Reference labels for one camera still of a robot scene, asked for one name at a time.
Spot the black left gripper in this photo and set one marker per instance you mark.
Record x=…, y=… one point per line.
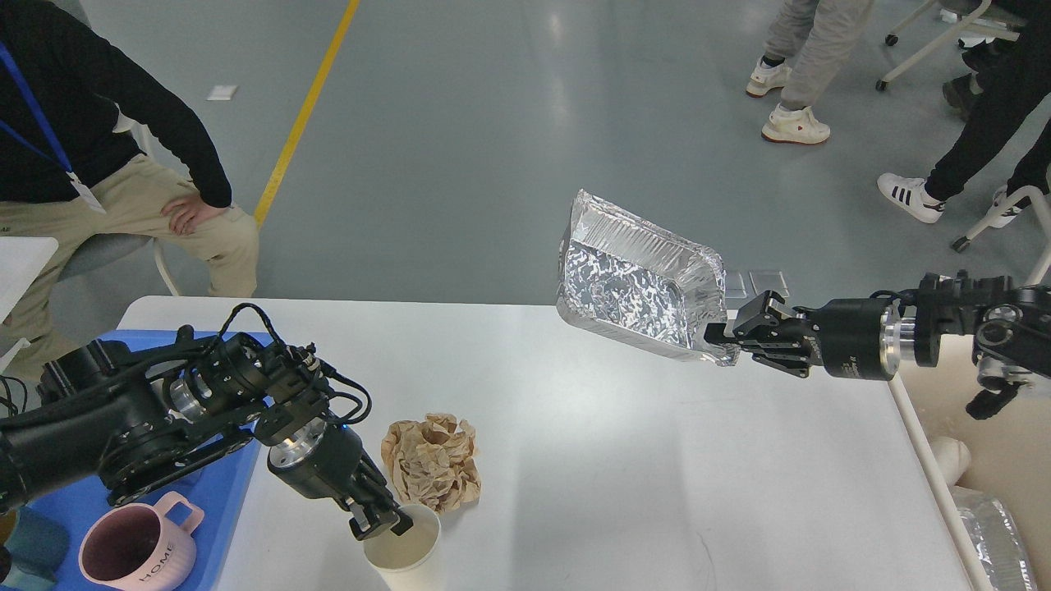
x=323, y=461

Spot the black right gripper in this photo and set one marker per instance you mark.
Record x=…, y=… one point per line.
x=854, y=338

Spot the white paper cup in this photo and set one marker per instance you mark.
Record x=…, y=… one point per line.
x=413, y=560

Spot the aluminium foil container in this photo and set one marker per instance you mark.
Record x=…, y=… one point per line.
x=629, y=280

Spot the pink mug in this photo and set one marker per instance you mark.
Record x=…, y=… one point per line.
x=141, y=546

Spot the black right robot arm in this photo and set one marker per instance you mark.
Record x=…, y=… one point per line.
x=1009, y=326

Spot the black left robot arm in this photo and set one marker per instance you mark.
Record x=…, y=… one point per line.
x=141, y=420

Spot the right floor plate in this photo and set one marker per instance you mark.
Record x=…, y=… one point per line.
x=769, y=280

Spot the floor plate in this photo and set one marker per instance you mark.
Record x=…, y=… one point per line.
x=735, y=286
x=769, y=280

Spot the left floor plate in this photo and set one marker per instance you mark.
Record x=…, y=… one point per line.
x=735, y=286

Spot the crumpled brown paper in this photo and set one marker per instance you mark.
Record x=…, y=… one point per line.
x=432, y=461

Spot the blue plastic tray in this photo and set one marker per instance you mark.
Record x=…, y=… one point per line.
x=213, y=492

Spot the white chair leg right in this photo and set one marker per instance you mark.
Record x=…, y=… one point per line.
x=1033, y=247

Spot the white object in bin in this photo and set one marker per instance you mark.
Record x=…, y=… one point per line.
x=953, y=458

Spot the beige plastic bin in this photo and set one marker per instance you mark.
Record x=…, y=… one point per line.
x=1010, y=453

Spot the person in black shoes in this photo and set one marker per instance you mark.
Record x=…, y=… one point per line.
x=961, y=95

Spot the foil container in bin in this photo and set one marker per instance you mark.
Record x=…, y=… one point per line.
x=997, y=540

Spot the teal cup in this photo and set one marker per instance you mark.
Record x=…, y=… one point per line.
x=33, y=548

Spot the person with striped sneakers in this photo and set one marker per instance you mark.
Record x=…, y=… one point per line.
x=1010, y=91

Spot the small white side table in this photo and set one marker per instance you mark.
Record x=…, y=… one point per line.
x=30, y=267

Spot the white paper scrap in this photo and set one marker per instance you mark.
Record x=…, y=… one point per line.
x=222, y=93

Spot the person in black sweater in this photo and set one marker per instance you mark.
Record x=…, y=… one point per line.
x=93, y=144

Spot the white rolling chair frame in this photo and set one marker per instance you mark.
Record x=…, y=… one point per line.
x=974, y=19

